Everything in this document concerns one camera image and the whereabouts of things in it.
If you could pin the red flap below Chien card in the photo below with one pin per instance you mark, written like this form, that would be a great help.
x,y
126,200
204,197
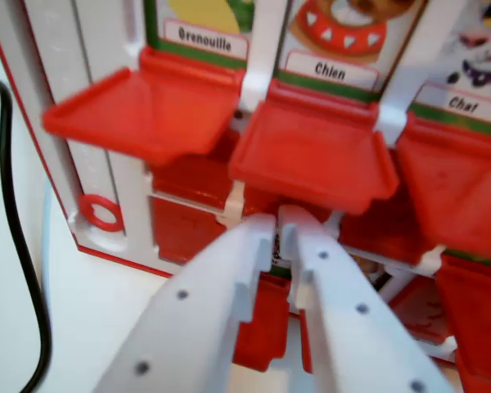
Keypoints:
x,y
311,159

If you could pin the red flap below Chat card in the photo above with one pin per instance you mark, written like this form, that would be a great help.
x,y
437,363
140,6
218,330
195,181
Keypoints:
x,y
466,192

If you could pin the red flap below Grenouille card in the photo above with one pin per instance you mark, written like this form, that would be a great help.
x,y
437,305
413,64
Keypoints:
x,y
147,114

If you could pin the Chat picture card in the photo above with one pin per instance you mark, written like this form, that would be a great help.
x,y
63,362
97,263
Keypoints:
x,y
462,102

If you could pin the Chien picture card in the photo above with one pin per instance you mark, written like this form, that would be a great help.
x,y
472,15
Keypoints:
x,y
331,71

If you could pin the red and white game board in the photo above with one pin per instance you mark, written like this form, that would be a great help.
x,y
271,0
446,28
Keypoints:
x,y
106,82

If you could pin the Grenouille picture card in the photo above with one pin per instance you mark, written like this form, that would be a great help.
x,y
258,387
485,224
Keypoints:
x,y
204,41

